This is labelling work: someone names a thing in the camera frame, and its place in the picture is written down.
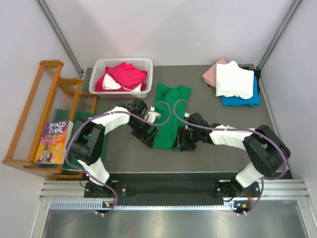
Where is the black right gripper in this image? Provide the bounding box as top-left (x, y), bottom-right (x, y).
top-left (172, 126), bottom-right (201, 152)

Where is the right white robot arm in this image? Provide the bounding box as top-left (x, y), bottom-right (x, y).
top-left (172, 113), bottom-right (291, 196)

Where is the grey slotted cable duct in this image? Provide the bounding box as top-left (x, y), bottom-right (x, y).
top-left (50, 200), bottom-right (250, 211)

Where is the green t shirt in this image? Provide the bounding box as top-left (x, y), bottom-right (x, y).
top-left (153, 83), bottom-right (191, 150)

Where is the wooden book rack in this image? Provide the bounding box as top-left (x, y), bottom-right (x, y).
top-left (3, 60), bottom-right (97, 180)

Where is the folded pink t shirt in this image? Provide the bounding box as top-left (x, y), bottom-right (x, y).
top-left (202, 58), bottom-right (228, 88)

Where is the folded blue t shirt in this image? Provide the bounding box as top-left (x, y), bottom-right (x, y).
top-left (221, 76), bottom-right (261, 108)

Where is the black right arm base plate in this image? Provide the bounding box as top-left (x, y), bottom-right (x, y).
top-left (215, 180), bottom-right (260, 201)

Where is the crimson red t shirt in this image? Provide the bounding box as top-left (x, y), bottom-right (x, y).
top-left (95, 62), bottom-right (147, 92)

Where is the white plastic laundry basket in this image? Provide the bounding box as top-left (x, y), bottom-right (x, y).
top-left (88, 58), bottom-right (154, 99)

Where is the white shirt in basket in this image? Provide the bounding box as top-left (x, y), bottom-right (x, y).
top-left (102, 73), bottom-right (147, 92)

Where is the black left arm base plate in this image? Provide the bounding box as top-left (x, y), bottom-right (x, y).
top-left (84, 181), bottom-right (127, 198)

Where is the Roald Dahl book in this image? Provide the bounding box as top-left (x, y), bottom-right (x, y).
top-left (34, 120), bottom-right (73, 165)

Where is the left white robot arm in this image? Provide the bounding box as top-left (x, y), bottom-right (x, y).
top-left (66, 99), bottom-right (161, 197)

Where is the folded white t shirt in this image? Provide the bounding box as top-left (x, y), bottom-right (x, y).
top-left (215, 61), bottom-right (254, 99)

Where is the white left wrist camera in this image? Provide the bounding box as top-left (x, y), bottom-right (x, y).
top-left (145, 107), bottom-right (161, 123)

